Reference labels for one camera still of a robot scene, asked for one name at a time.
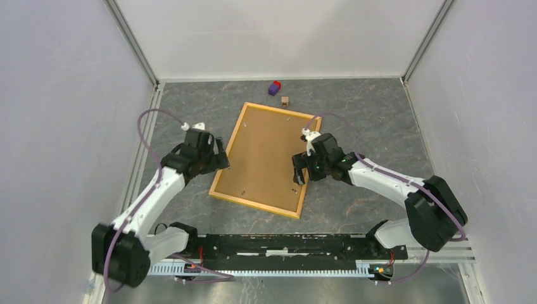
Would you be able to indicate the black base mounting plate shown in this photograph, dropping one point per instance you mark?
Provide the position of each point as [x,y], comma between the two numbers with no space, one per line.
[266,252]

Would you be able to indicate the aluminium rail frame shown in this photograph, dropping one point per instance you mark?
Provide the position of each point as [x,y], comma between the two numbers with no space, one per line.
[124,251]

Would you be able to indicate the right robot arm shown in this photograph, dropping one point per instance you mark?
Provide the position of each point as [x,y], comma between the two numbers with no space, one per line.
[434,215]

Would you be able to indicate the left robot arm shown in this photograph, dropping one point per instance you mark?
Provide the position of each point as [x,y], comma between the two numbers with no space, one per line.
[124,250]

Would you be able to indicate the yellow wooden picture frame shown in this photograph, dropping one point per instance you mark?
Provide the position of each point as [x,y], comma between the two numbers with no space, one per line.
[256,203]

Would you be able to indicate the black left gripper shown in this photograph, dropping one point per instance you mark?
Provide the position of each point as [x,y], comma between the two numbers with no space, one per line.
[219,161]

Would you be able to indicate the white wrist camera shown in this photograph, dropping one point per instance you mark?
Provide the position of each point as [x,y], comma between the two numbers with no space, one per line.
[198,127]
[308,136]

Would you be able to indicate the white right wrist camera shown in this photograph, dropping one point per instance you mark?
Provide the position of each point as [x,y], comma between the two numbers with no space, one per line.
[308,136]

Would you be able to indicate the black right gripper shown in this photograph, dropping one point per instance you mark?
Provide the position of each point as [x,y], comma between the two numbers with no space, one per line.
[300,161]

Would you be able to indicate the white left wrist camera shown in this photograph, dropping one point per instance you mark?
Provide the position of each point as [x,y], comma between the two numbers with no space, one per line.
[198,127]

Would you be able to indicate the purple and red block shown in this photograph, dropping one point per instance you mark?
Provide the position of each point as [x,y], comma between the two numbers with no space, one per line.
[274,88]

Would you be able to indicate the brown cardboard backing board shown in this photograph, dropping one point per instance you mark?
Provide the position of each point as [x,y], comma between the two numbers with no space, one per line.
[264,159]

